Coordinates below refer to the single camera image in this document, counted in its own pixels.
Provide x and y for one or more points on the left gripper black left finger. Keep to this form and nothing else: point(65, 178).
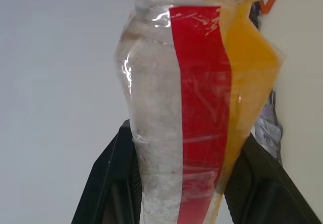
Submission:
point(108, 183)

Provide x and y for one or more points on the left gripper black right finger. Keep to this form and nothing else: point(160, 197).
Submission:
point(267, 191)

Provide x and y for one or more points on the folded silver purple umbrella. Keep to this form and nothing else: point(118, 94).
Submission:
point(268, 135)

